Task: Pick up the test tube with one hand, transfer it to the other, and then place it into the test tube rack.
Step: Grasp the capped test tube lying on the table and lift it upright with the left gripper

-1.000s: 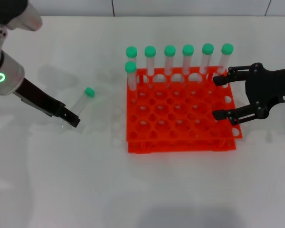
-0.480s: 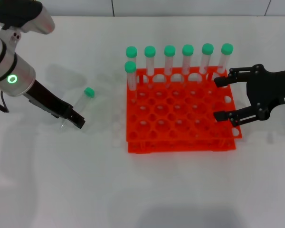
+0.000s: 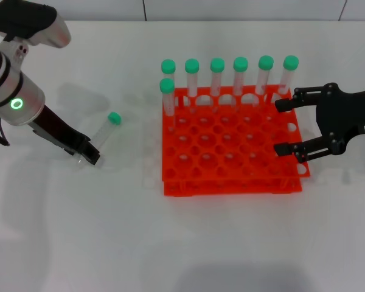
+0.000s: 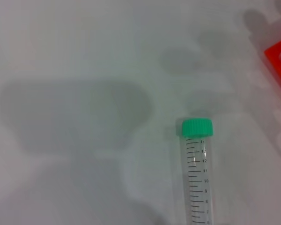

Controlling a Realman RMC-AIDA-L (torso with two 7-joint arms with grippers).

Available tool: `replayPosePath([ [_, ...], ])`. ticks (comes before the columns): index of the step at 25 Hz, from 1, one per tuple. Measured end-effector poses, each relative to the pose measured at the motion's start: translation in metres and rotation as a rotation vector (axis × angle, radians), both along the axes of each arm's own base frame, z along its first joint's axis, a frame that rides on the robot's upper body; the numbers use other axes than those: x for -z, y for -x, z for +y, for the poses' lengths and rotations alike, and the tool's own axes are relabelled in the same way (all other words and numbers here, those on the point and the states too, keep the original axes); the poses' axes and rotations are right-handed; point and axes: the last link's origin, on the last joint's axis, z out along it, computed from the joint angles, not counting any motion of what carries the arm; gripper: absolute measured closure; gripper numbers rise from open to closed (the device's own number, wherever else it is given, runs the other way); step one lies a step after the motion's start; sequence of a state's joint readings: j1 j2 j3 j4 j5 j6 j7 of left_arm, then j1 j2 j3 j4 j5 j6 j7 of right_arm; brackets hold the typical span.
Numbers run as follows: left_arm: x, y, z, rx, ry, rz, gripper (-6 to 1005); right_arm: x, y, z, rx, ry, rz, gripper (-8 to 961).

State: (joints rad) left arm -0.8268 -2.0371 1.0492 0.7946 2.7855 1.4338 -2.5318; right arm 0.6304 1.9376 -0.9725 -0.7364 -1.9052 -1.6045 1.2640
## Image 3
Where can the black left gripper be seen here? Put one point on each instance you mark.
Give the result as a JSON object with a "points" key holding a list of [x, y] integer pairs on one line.
{"points": [[57, 129]]}

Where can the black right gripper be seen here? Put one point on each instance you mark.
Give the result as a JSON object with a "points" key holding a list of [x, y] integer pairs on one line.
{"points": [[346, 112]]}

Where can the green capped clear test tube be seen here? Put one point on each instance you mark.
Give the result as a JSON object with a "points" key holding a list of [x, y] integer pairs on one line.
{"points": [[105, 130], [240, 64], [290, 62], [167, 85], [192, 65], [266, 62], [217, 64], [168, 66]]}

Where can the orange plastic test tube rack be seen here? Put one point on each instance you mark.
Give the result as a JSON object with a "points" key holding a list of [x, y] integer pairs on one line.
{"points": [[231, 143]]}

